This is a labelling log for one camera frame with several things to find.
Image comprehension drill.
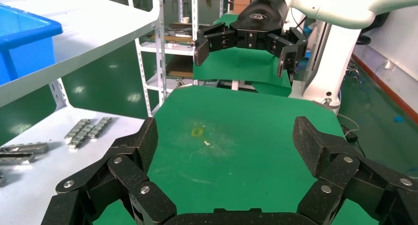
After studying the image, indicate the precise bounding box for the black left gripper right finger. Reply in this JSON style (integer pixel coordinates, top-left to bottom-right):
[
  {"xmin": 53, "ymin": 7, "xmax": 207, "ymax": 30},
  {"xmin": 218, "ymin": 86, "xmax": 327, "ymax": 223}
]
[{"xmin": 292, "ymin": 116, "xmax": 418, "ymax": 225}]

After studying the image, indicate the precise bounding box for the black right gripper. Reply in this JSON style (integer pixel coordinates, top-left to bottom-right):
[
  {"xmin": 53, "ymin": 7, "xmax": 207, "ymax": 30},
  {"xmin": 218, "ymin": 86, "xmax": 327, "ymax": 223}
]
[{"xmin": 194, "ymin": 0, "xmax": 308, "ymax": 77}]

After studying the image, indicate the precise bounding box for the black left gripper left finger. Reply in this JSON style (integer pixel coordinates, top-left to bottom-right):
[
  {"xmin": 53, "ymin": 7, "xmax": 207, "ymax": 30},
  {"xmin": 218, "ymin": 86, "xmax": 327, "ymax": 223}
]
[{"xmin": 40, "ymin": 117, "xmax": 177, "ymax": 225}]

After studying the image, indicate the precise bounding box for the green tablecloth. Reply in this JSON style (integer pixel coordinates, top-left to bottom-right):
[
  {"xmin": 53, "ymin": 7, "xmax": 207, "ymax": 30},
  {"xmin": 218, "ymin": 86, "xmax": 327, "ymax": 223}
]
[
  {"xmin": 192, "ymin": 13, "xmax": 293, "ymax": 97},
  {"xmin": 93, "ymin": 85, "xmax": 380, "ymax": 225}
]

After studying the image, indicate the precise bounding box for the black power adapter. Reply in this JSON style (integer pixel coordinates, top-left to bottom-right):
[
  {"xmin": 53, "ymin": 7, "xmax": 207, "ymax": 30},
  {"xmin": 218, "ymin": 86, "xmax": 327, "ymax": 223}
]
[{"xmin": 341, "ymin": 124, "xmax": 359, "ymax": 143}]

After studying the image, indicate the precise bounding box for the brown cardboard box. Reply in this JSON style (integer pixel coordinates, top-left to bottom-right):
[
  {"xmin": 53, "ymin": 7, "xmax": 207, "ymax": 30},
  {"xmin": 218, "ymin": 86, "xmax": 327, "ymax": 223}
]
[{"xmin": 232, "ymin": 0, "xmax": 259, "ymax": 14}]

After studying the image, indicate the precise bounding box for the serrated grey metal bar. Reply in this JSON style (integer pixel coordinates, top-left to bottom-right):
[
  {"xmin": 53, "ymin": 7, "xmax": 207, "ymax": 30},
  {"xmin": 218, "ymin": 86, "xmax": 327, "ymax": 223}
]
[
  {"xmin": 87, "ymin": 116, "xmax": 113, "ymax": 141},
  {"xmin": 68, "ymin": 124, "xmax": 96, "ymax": 151},
  {"xmin": 64, "ymin": 118, "xmax": 91, "ymax": 145}
]

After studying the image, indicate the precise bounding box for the brown wooden board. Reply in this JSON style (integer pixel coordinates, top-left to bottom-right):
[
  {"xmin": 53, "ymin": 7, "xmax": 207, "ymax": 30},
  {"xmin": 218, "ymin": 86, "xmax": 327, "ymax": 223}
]
[{"xmin": 166, "ymin": 55, "xmax": 194, "ymax": 79}]

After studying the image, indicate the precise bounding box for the white slotted storage rack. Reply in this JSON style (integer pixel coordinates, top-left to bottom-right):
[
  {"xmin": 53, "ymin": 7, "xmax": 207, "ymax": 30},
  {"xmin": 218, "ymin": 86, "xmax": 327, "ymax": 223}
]
[{"xmin": 125, "ymin": 0, "xmax": 226, "ymax": 117}]

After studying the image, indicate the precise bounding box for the white robot body column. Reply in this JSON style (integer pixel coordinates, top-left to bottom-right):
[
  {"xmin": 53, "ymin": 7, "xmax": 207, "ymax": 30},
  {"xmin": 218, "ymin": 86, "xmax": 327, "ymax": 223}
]
[{"xmin": 289, "ymin": 19, "xmax": 361, "ymax": 108}]

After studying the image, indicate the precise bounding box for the long grey metal part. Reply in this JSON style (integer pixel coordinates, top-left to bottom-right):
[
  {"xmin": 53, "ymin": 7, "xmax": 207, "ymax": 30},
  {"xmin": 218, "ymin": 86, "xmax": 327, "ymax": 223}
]
[
  {"xmin": 0, "ymin": 142, "xmax": 50, "ymax": 155},
  {"xmin": 0, "ymin": 153, "xmax": 36, "ymax": 166}
]

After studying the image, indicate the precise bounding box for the white metal shelf rack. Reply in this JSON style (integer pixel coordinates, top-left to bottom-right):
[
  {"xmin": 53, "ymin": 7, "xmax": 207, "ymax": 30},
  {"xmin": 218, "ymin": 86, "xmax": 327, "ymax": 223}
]
[{"xmin": 0, "ymin": 0, "xmax": 168, "ymax": 225}]

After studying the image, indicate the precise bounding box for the blue plastic bin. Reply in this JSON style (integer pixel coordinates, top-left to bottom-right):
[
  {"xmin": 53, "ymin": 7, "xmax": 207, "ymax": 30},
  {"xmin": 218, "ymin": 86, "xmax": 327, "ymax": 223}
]
[{"xmin": 0, "ymin": 2, "xmax": 63, "ymax": 86}]

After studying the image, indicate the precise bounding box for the white floor cable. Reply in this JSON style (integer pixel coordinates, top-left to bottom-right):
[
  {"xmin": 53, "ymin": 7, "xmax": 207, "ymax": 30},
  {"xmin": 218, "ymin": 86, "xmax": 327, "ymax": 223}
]
[{"xmin": 336, "ymin": 113, "xmax": 360, "ymax": 137}]

